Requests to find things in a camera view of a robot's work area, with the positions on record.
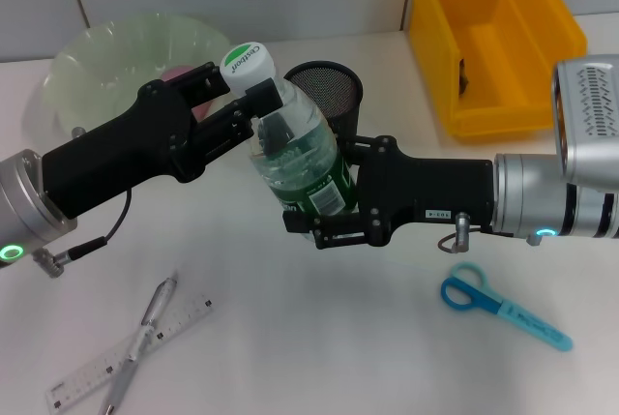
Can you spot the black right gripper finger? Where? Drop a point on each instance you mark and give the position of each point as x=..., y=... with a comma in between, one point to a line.
x=358, y=149
x=338, y=231

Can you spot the grey clear pen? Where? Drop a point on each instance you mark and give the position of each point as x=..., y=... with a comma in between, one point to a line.
x=123, y=376

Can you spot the green plastic wrapper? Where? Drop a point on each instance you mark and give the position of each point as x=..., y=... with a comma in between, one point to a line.
x=464, y=79

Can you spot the blue scissors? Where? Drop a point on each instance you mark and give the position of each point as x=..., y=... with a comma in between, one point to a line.
x=537, y=328

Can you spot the clear green-label water bottle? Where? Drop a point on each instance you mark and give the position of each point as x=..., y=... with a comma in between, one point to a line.
x=300, y=163

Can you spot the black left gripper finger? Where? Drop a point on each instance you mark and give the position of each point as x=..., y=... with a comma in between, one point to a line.
x=205, y=79
x=227, y=129

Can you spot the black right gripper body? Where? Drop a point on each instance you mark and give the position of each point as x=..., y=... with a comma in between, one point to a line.
x=435, y=190

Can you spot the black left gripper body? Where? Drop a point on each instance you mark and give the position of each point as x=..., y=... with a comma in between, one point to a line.
x=126, y=154

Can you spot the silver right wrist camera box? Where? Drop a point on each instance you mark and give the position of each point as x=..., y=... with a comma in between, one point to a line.
x=590, y=120

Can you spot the pale green glass fruit bowl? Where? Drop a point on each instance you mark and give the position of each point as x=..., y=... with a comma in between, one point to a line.
x=106, y=57

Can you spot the black mesh pen cup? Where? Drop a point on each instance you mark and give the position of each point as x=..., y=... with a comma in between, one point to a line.
x=333, y=91

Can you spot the transparent plastic ruler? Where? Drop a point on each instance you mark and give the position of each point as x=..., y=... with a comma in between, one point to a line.
x=92, y=371

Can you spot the pink peach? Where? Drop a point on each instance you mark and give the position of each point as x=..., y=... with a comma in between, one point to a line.
x=176, y=74

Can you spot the yellow plastic bin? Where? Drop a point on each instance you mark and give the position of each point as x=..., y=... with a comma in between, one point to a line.
x=503, y=47

